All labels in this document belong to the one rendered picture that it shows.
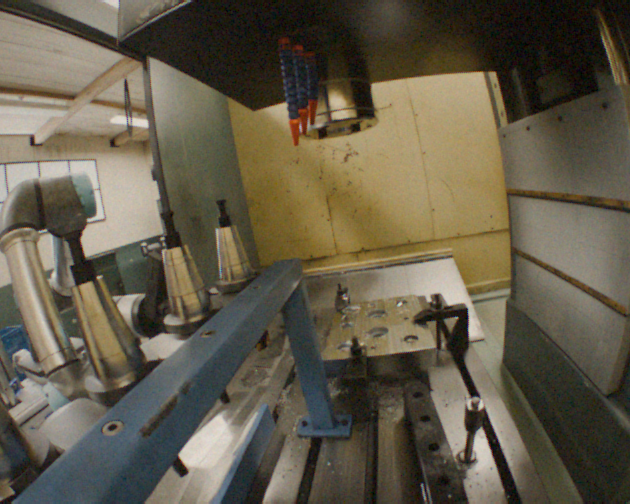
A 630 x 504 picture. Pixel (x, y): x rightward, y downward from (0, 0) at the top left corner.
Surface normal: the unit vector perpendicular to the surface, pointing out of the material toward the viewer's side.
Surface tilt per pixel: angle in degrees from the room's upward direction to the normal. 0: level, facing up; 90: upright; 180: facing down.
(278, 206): 90
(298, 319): 90
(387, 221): 90
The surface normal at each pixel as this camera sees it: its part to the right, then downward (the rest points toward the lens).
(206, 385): 0.97, -0.15
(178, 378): -0.19, -0.96
